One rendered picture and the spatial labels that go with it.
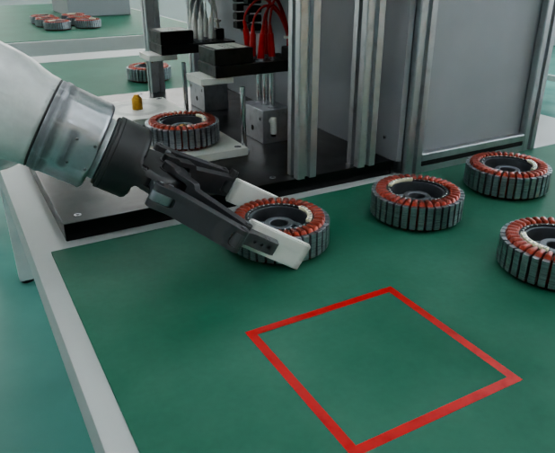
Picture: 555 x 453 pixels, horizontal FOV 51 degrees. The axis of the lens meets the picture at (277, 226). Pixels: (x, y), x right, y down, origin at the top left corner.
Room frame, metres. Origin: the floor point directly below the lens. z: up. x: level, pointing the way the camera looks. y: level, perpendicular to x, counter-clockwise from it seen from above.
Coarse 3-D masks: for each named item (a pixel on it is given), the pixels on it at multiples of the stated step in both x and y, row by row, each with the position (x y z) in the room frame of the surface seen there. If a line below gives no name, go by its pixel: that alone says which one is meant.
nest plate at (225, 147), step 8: (224, 136) 0.91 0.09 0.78; (216, 144) 0.87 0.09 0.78; (224, 144) 0.87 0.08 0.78; (232, 144) 0.87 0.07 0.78; (240, 144) 0.87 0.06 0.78; (184, 152) 0.83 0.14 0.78; (192, 152) 0.83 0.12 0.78; (200, 152) 0.83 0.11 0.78; (208, 152) 0.83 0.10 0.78; (216, 152) 0.83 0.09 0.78; (224, 152) 0.83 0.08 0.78; (232, 152) 0.84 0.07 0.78; (240, 152) 0.85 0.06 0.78; (208, 160) 0.82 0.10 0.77
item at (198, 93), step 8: (192, 88) 1.17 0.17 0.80; (200, 88) 1.13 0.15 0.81; (208, 88) 1.12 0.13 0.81; (216, 88) 1.13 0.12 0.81; (224, 88) 1.14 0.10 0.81; (192, 96) 1.17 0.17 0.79; (200, 96) 1.13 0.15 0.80; (208, 96) 1.12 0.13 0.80; (216, 96) 1.13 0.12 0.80; (224, 96) 1.14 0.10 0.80; (192, 104) 1.18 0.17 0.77; (200, 104) 1.14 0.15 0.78; (208, 104) 1.12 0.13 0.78; (216, 104) 1.13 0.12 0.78; (224, 104) 1.14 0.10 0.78
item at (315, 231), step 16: (240, 208) 0.61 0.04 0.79; (256, 208) 0.61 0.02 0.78; (272, 208) 0.62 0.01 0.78; (288, 208) 0.62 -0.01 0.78; (304, 208) 0.61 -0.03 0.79; (320, 208) 0.61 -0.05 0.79; (272, 224) 0.60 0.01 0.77; (288, 224) 0.59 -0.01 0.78; (304, 224) 0.57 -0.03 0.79; (320, 224) 0.57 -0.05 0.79; (304, 240) 0.54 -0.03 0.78; (320, 240) 0.56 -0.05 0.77; (256, 256) 0.54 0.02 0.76
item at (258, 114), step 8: (248, 104) 0.95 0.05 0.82; (256, 104) 0.95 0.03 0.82; (264, 104) 0.95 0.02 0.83; (280, 104) 0.95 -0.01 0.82; (248, 112) 0.95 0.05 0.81; (256, 112) 0.93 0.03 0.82; (264, 112) 0.91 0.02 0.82; (272, 112) 0.92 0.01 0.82; (280, 112) 0.92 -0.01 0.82; (248, 120) 0.95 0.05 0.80; (256, 120) 0.93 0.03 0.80; (264, 120) 0.91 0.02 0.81; (280, 120) 0.92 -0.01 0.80; (248, 128) 0.95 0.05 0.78; (256, 128) 0.93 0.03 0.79; (264, 128) 0.91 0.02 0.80; (280, 128) 0.92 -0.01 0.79; (256, 136) 0.93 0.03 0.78; (264, 136) 0.91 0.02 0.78; (280, 136) 0.92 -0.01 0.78
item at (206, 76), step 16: (208, 48) 0.90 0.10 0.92; (224, 48) 0.90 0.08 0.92; (240, 48) 0.90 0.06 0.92; (208, 64) 0.90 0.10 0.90; (224, 64) 0.88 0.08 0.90; (240, 64) 0.90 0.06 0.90; (256, 64) 0.91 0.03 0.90; (272, 64) 0.92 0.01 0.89; (192, 80) 0.90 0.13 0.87; (208, 80) 0.87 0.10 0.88; (224, 80) 0.88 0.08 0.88; (256, 80) 0.97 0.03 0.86; (272, 80) 0.93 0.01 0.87; (272, 96) 0.93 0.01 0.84
